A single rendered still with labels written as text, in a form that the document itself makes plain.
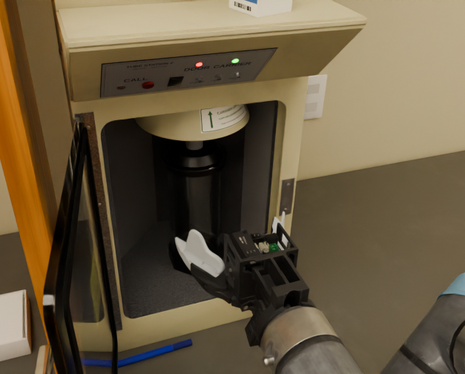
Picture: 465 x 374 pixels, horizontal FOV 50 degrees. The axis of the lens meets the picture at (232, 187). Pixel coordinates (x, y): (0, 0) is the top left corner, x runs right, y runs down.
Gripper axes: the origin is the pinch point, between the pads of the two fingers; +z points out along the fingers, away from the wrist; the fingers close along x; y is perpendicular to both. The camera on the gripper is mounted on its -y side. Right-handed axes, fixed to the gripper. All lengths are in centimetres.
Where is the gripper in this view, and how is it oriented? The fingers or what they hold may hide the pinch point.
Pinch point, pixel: (226, 232)
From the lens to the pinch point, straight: 70.0
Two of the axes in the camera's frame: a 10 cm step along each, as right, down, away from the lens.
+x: -9.4, 1.7, -3.0
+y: 0.3, -8.4, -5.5
